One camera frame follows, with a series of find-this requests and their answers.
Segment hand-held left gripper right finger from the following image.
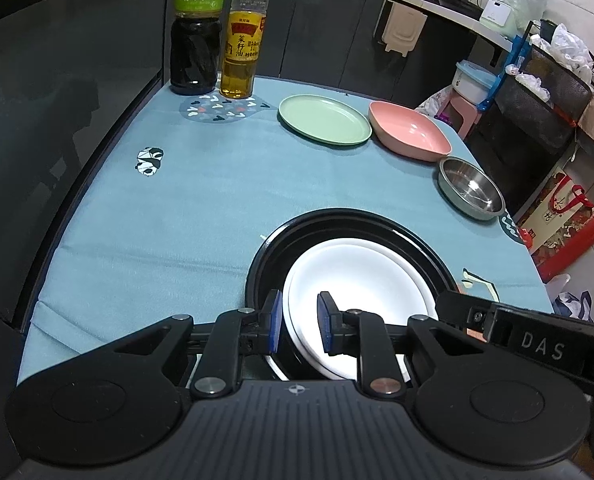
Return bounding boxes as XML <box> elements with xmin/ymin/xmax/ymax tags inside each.
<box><xmin>317</xmin><ymin>290</ymin><xmax>488</xmax><ymax>400</ymax></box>

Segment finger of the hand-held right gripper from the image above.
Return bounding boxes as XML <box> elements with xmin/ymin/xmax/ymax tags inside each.
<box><xmin>436</xmin><ymin>290</ymin><xmax>500</xmax><ymax>334</ymax></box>
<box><xmin>317</xmin><ymin>290</ymin><xmax>488</xmax><ymax>400</ymax></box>

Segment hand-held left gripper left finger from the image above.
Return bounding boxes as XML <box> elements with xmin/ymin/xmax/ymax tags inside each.
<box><xmin>104</xmin><ymin>288</ymin><xmax>284</xmax><ymax>401</ymax></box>

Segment white plate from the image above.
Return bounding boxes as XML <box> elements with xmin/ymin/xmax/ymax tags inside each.
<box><xmin>282</xmin><ymin>238</ymin><xmax>439</xmax><ymax>382</ymax></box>

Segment white round bowl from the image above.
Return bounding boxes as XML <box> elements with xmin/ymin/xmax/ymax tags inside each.
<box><xmin>288</xmin><ymin>244</ymin><xmax>422</xmax><ymax>381</ymax></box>

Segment black plastic bowl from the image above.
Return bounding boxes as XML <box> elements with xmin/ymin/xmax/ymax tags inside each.
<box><xmin>244</xmin><ymin>208</ymin><xmax>460</xmax><ymax>381</ymax></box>

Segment stainless steel bowl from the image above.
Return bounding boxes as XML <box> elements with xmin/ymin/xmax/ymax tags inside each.
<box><xmin>438</xmin><ymin>156</ymin><xmax>506</xmax><ymax>221</ymax></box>

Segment pink square bowl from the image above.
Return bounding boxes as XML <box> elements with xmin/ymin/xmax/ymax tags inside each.
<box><xmin>368</xmin><ymin>100</ymin><xmax>452</xmax><ymax>162</ymax></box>

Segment green round plate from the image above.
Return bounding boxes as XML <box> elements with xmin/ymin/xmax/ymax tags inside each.
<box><xmin>278</xmin><ymin>94</ymin><xmax>372</xmax><ymax>148</ymax></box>

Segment red gift bag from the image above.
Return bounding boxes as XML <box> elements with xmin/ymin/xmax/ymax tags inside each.
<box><xmin>517</xmin><ymin>170</ymin><xmax>594</xmax><ymax>282</ymax></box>

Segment blue printed tablecloth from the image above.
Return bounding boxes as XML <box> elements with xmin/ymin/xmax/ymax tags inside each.
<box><xmin>17</xmin><ymin>74</ymin><xmax>555</xmax><ymax>386</ymax></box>

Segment pink plastic stool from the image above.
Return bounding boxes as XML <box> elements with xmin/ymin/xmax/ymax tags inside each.
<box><xmin>437</xmin><ymin>95</ymin><xmax>482</xmax><ymax>138</ymax></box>

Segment black mesh storage rack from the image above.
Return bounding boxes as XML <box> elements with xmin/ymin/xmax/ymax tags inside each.
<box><xmin>469</xmin><ymin>20</ymin><xmax>594</xmax><ymax>216</ymax></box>

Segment floral plastic bag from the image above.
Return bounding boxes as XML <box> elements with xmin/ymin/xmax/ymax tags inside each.
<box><xmin>416</xmin><ymin>87</ymin><xmax>452</xmax><ymax>116</ymax></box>

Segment white container blue lid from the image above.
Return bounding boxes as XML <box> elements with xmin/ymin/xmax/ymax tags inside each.
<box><xmin>451</xmin><ymin>60</ymin><xmax>500</xmax><ymax>102</ymax></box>

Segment small white plastic bag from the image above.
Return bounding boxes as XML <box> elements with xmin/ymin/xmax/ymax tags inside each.
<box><xmin>516</xmin><ymin>71</ymin><xmax>552</xmax><ymax>102</ymax></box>

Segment oil bottle yellow label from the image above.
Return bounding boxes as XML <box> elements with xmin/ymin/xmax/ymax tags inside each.
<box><xmin>220</xmin><ymin>0</ymin><xmax>270</xmax><ymax>100</ymax></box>

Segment dark vinegar bottle green label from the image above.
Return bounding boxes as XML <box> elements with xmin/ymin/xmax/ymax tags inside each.
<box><xmin>169</xmin><ymin>0</ymin><xmax>229</xmax><ymax>96</ymax></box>

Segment crumpled white plastic bags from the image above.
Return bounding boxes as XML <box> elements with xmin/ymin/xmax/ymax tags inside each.
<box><xmin>549</xmin><ymin>22</ymin><xmax>594</xmax><ymax>76</ymax></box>

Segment white hanging trash bin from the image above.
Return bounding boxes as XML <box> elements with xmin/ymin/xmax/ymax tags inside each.
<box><xmin>373</xmin><ymin>0</ymin><xmax>428</xmax><ymax>58</ymax></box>

